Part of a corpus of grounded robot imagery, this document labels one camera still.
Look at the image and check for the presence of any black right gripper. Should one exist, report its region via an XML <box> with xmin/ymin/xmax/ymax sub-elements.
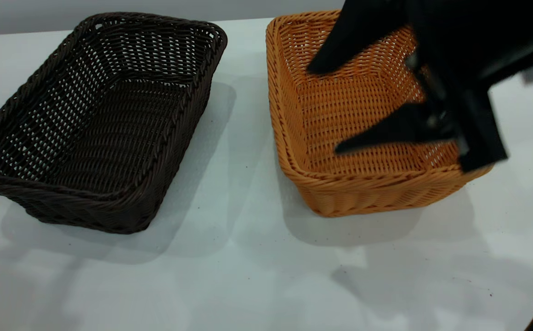
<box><xmin>306</xmin><ymin>0</ymin><xmax>520</xmax><ymax>173</ymax></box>

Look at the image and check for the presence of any orange wicker basket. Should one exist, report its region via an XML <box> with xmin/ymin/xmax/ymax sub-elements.
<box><xmin>266</xmin><ymin>10</ymin><xmax>494</xmax><ymax>218</ymax></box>

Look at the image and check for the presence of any black wicker basket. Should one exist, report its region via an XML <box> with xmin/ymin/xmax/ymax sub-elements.
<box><xmin>0</xmin><ymin>12</ymin><xmax>228</xmax><ymax>234</ymax></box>

